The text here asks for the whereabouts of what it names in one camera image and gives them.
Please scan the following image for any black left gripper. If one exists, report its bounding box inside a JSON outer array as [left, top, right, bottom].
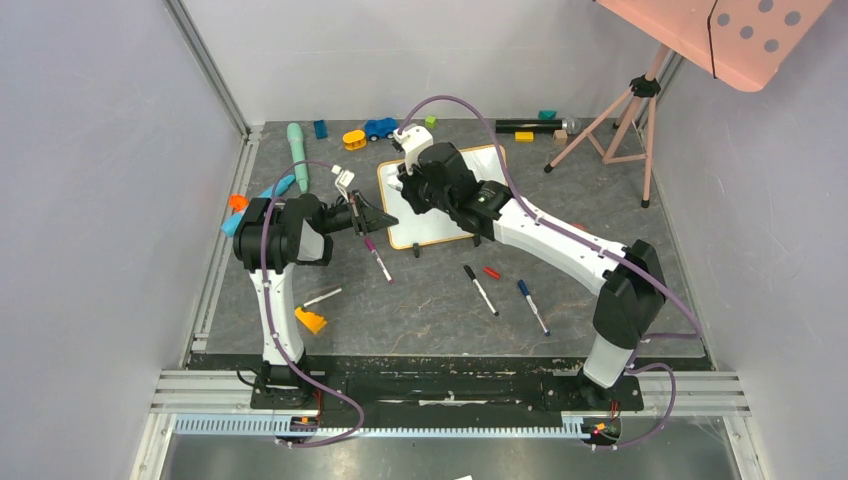
[[320, 190, 399, 237]]

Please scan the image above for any purple capped whiteboard marker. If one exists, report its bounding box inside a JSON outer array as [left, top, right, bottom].
[[364, 236, 394, 284]]

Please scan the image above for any white whiteboard orange frame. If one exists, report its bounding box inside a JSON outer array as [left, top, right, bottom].
[[377, 144, 506, 250]]

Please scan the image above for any red marker cap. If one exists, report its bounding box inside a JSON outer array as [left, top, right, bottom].
[[483, 267, 501, 279]]

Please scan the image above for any blue capped whiteboard marker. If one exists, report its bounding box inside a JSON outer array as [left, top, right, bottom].
[[517, 279, 551, 336]]

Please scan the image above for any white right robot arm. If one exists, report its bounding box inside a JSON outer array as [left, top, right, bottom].
[[389, 142, 666, 408]]

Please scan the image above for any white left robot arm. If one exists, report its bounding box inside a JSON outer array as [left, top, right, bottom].
[[233, 190, 399, 408]]

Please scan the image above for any green capped whiteboard marker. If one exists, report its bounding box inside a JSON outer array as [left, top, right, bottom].
[[286, 287, 343, 312]]

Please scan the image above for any black capped whiteboard marker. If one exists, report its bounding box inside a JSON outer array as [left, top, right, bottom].
[[463, 265, 499, 317]]

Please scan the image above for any blue toy car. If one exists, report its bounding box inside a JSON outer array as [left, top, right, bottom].
[[364, 117, 398, 142]]

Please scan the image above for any yellow oval toy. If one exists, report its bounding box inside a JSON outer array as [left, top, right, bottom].
[[342, 129, 368, 151]]

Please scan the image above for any black cylinder tube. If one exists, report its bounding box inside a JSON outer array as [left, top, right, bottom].
[[495, 119, 566, 134]]

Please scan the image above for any yellow rectangular block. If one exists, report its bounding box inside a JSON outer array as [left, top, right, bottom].
[[514, 131, 535, 143]]

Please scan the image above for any dark blue block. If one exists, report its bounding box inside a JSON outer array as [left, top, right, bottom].
[[313, 120, 329, 140]]

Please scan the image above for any orange wedge block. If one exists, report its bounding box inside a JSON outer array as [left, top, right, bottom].
[[295, 307, 327, 334]]

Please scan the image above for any mint green toy tube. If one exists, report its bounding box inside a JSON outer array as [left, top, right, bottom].
[[286, 123, 309, 193]]

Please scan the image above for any beige wooden cube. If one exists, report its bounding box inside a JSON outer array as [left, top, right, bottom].
[[552, 130, 569, 146]]

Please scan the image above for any orange toy piece left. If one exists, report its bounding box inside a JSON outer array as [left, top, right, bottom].
[[228, 194, 250, 213]]

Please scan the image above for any light blue toy tube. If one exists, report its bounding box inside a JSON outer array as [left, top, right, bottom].
[[220, 174, 296, 238]]

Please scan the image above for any clear plastic ball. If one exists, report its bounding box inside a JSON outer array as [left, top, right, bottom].
[[562, 116, 582, 135]]

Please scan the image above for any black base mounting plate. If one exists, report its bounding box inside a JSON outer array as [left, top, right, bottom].
[[187, 354, 644, 429]]

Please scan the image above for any pink tripod stand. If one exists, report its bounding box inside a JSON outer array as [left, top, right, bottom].
[[543, 44, 671, 208]]

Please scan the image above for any pink perforated board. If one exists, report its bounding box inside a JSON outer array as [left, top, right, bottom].
[[599, 0, 832, 93]]

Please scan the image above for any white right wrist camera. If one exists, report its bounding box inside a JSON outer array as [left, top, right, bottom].
[[392, 124, 434, 171]]

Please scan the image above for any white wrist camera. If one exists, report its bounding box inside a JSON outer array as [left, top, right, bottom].
[[392, 124, 434, 171], [331, 165, 355, 201]]

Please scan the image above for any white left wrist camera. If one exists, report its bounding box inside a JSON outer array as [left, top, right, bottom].
[[331, 165, 355, 201]]

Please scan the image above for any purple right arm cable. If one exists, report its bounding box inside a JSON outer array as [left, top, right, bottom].
[[396, 94, 705, 453]]

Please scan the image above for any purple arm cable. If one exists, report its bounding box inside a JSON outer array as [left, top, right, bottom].
[[396, 94, 705, 453], [259, 159, 367, 450]]

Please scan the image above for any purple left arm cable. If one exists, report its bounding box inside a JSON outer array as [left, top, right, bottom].
[[259, 159, 367, 450]]

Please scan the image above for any white comb cable duct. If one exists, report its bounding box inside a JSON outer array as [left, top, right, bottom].
[[173, 413, 590, 440]]

